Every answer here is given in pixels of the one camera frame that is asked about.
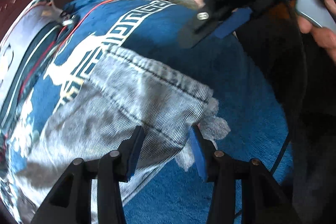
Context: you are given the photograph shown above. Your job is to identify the grey washed denim pants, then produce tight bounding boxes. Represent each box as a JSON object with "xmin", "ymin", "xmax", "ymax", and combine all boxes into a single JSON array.
[{"xmin": 15, "ymin": 46, "xmax": 230, "ymax": 205}]

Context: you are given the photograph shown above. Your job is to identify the blue deer pattern blanket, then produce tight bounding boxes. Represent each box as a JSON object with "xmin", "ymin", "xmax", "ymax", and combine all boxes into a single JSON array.
[{"xmin": 1, "ymin": 0, "xmax": 288, "ymax": 223}]

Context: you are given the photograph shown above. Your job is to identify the person's right hand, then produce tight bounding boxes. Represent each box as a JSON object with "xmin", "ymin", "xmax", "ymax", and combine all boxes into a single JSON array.
[{"xmin": 297, "ymin": 15, "xmax": 336, "ymax": 63}]

